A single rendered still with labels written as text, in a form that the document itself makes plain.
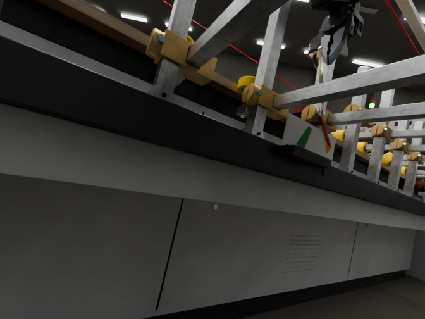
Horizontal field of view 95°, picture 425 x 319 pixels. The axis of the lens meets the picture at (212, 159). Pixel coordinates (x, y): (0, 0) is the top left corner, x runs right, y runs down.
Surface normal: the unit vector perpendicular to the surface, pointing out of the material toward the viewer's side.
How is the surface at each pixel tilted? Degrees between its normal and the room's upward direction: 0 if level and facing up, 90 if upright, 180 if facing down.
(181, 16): 90
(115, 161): 90
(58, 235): 90
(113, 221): 90
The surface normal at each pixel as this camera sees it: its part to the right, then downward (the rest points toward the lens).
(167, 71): 0.51, 0.07
